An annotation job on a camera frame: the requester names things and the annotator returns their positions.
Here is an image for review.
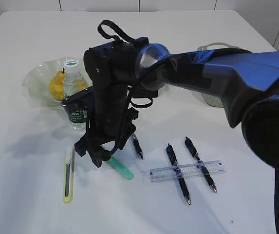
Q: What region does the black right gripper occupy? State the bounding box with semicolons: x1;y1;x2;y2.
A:
74;40;159;168

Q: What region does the mint green utility knife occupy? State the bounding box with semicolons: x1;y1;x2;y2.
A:
107;156;133;180

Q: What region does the yellow utility knife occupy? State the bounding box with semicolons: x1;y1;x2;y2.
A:
63;146;74;203

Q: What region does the clear plastic ruler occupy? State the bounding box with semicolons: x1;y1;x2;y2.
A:
142;160;226;182

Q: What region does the clear water bottle green label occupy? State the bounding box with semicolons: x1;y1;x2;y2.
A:
63;59;88;131

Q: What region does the yellow pear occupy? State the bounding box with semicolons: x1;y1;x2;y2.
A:
49;68;66;101

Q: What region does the black pen far left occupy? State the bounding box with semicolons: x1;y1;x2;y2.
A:
130;134;144;160

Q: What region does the black pen under ruler left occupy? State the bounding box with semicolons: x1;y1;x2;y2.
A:
166;143;191;205

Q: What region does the black pen under ruler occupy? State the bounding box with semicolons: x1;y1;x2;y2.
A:
185;136;217;193
166;143;191;205

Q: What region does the black pen under ruler right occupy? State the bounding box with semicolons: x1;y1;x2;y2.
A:
185;136;217;193

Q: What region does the pale green wavy glass plate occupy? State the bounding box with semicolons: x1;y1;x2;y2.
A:
22;57;92;107

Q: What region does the pale green woven basket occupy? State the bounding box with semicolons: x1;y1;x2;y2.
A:
197;42;231;108

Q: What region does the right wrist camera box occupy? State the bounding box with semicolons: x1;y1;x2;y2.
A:
61;86;94;115

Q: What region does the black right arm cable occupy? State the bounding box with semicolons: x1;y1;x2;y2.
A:
273;168;279;234

